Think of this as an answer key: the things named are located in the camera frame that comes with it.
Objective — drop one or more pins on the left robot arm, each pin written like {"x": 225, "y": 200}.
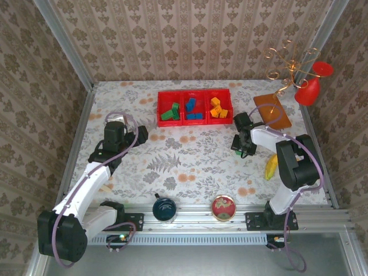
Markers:
{"x": 86, "y": 187}

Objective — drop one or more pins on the aluminium frame post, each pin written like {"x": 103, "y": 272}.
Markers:
{"x": 64, "y": 43}
{"x": 322, "y": 40}

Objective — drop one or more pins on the black controller board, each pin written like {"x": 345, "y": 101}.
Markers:
{"x": 115, "y": 238}
{"x": 273, "y": 240}

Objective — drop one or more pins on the round red gold dish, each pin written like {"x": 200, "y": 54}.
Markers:
{"x": 223, "y": 208}

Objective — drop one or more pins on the red plastic goblet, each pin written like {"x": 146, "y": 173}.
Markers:
{"x": 307, "y": 93}

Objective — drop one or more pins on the aluminium table side rail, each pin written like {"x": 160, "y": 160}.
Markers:
{"x": 83, "y": 115}
{"x": 329, "y": 192}

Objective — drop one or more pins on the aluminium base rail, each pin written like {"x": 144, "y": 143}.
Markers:
{"x": 195, "y": 220}

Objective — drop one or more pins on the beige wooden spatula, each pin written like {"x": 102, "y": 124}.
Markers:
{"x": 107, "y": 188}

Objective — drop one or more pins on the red three-compartment bin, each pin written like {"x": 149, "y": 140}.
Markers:
{"x": 165, "y": 100}

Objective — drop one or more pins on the yellow toy banana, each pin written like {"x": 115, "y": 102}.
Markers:
{"x": 270, "y": 169}

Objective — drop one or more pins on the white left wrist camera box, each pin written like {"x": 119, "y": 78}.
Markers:
{"x": 118, "y": 118}

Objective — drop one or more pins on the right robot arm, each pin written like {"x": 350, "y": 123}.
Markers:
{"x": 299, "y": 164}

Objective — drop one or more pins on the dark blue mug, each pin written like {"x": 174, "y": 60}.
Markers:
{"x": 164, "y": 208}

